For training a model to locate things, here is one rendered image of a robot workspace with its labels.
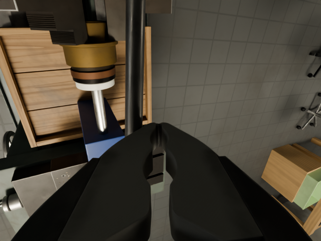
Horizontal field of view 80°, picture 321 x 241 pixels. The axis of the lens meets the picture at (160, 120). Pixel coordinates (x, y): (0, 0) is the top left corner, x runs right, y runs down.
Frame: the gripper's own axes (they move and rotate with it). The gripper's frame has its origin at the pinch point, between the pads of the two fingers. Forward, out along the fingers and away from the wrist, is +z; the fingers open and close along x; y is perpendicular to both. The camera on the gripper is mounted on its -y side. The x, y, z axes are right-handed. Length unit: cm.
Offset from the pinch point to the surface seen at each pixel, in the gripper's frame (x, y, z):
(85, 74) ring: -11.4, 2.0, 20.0
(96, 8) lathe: -15.2, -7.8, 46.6
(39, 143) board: -33, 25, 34
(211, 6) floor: 44, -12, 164
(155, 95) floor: -1, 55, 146
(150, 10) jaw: -0.9, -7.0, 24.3
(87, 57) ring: -10.6, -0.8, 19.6
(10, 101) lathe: -59, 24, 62
